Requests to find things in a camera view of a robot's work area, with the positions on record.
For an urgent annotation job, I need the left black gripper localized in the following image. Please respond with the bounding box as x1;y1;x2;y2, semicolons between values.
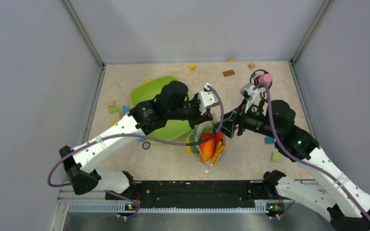
167;92;213;129

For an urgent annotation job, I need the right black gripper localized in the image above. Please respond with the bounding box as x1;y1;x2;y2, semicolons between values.
213;97;281;139

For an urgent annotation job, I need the orange toy carrot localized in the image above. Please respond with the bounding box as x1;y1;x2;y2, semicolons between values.
201;132;225;144

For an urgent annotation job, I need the orange toy pastry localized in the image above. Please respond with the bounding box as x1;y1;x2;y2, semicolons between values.
210;141;225;166

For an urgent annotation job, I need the green toy pepper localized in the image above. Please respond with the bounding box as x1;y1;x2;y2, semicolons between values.
197;126;213;137

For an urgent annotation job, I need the clear zip top bag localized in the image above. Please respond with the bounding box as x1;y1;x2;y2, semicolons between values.
185;121;226;174

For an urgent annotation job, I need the orange toy fruit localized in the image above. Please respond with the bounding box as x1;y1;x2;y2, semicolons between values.
199;139;216;163

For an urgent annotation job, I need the yellow toy lemon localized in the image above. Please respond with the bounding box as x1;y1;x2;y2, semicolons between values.
185;137;194;156

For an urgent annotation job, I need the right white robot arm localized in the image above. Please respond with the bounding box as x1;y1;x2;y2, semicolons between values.
214;100;370;231

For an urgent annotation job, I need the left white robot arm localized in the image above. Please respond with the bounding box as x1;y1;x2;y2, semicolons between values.
59;80;217;199

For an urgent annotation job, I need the blue toy block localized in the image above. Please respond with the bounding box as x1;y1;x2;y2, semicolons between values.
264;137;276;145

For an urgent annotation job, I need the cyan toy piece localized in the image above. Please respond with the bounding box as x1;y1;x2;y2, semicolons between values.
122;105;130;115

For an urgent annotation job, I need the brown toy brick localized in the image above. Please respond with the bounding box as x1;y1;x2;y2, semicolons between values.
223;69;235;77

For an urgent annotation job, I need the light green block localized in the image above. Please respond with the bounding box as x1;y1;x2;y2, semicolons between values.
271;152;282;163

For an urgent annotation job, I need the pink microphone on tripod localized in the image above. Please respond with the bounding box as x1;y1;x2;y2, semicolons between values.
249;69;273;106

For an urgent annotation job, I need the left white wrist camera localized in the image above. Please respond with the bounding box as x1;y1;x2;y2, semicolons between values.
197;83;220;115

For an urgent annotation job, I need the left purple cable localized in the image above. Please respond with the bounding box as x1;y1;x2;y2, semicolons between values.
47;84;225;220

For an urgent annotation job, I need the purple cable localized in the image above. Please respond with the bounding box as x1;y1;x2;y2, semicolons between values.
47;84;225;220
255;83;370;231

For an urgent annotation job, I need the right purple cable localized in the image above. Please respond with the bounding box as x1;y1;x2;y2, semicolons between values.
255;83;370;231

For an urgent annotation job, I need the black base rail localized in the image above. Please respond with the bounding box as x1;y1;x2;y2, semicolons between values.
122;180;270;209

